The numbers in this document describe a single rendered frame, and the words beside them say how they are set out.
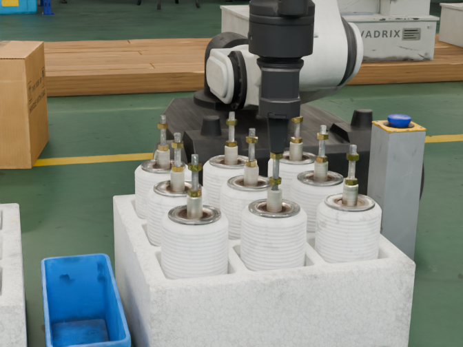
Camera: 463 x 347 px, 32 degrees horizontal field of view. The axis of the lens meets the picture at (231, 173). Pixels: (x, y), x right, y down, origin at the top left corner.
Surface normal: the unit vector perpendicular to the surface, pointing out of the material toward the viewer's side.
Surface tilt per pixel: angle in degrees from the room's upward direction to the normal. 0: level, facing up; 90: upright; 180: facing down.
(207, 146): 45
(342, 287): 90
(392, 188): 90
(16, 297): 0
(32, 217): 0
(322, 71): 112
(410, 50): 90
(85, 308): 88
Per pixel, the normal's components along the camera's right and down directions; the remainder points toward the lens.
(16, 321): 0.26, 0.30
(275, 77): -0.03, 0.31
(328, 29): 0.21, -0.44
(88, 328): 0.02, -0.95
